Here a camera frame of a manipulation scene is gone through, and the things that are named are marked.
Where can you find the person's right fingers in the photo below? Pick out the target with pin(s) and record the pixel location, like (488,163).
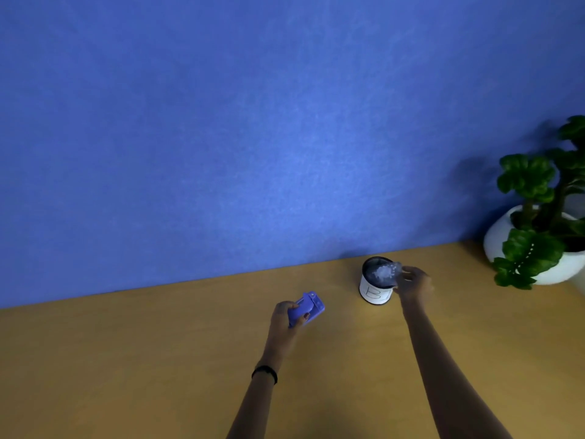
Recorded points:
(406,279)

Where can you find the clear plastic bag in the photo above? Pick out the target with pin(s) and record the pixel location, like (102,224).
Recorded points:
(386,272)

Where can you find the person's left thumb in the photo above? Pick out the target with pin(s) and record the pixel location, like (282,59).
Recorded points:
(302,320)

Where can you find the person's right forearm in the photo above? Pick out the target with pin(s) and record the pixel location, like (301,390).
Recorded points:
(445,374)

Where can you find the white labelled black tin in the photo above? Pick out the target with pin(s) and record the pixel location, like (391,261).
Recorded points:
(375,288)

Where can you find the person's right hand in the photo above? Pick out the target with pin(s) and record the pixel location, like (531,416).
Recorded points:
(415,284)

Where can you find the white round plant pot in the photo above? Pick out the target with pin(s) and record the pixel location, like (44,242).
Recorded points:
(555,255)

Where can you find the blue rectangular box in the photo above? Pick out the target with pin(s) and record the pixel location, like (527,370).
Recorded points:
(308,308)

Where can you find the person's left hand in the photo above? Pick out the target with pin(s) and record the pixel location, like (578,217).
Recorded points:
(279,331)

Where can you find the green leafy plant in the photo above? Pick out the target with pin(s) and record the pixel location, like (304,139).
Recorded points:
(534,210)

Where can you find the person's left forearm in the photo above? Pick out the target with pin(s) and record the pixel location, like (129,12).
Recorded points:
(253,402)

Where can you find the black wristband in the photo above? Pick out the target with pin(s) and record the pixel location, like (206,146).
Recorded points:
(265,373)

